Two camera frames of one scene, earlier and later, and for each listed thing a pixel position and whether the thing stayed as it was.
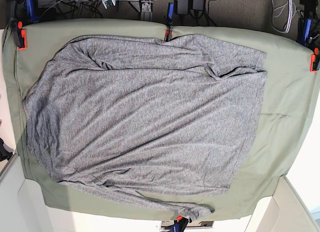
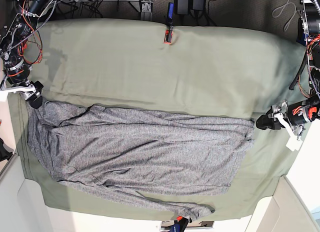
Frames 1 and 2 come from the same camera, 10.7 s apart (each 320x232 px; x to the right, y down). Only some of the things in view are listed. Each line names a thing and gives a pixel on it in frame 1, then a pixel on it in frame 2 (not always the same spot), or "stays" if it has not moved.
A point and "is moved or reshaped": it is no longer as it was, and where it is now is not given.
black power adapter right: (199, 1) stays
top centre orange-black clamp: (168, 33) stays
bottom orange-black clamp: (180, 224) stays
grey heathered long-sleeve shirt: (166, 124) is moved or reshaped
